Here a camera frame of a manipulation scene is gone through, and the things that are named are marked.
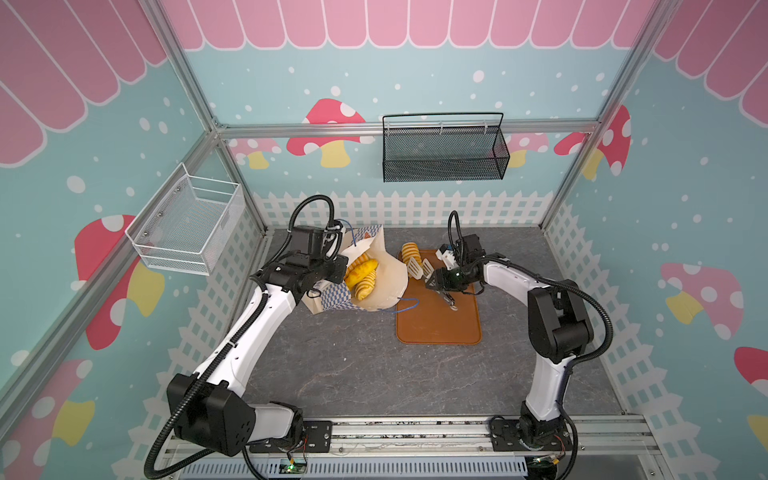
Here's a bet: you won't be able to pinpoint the ridged yellow fake bread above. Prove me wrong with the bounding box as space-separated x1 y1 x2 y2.
401 242 422 268

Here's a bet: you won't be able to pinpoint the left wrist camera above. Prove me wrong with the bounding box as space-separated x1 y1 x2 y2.
289 226 342 260

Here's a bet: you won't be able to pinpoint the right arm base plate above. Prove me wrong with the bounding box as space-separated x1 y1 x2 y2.
488 416 572 453

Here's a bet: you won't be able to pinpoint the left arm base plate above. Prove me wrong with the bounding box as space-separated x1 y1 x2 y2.
248 420 333 455

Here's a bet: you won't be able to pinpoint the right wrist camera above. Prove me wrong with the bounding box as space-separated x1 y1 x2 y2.
436 234 485 269

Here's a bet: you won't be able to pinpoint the yellow fake bread roll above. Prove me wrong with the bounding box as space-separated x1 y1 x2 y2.
354 272 376 301

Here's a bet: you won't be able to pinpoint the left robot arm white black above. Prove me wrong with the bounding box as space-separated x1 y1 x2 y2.
143 194 348 479

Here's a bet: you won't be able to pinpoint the black mesh wall basket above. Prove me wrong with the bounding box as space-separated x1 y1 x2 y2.
381 112 511 183

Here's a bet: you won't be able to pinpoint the white mesh wall basket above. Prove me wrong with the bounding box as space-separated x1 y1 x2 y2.
125 164 245 276

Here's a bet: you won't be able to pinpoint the checkered paper bag blue handles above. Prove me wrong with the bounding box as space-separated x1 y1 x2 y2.
302 221 409 314

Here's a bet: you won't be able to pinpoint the yellow fake croissant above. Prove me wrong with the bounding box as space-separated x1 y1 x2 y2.
345 259 378 289

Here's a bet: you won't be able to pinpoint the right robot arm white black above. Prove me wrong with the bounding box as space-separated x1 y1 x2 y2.
426 210 613 451

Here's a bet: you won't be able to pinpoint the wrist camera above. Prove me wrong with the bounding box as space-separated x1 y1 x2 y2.
436 234 485 269
289 226 342 260

